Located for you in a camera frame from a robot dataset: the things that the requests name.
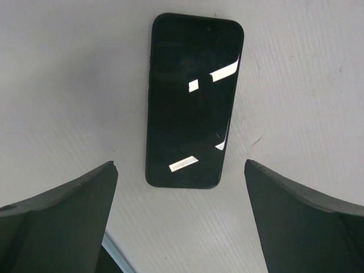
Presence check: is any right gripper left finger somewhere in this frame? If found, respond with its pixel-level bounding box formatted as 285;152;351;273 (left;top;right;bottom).
0;161;118;272

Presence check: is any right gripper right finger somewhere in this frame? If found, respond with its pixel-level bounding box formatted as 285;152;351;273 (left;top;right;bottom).
244;160;363;272

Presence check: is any black phone case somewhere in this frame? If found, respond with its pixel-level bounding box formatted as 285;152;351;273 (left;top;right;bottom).
145;13;245;189

